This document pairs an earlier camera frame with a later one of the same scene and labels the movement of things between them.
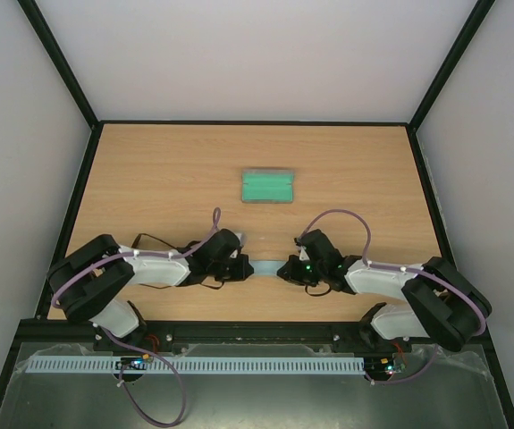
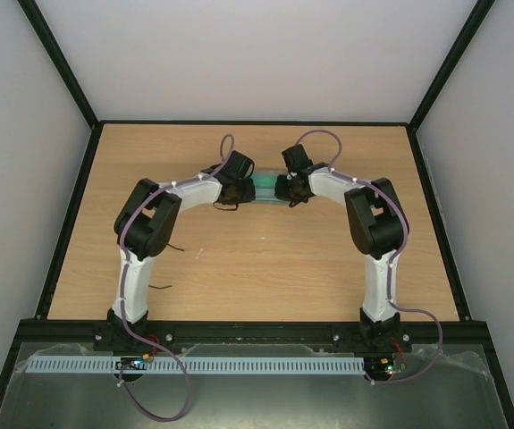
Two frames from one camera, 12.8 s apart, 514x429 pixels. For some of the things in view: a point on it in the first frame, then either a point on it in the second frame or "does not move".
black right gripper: (288, 269) -> (281, 188)
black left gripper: (240, 273) -> (248, 196)
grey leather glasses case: (267, 185) does not move
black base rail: (61, 333) does not move
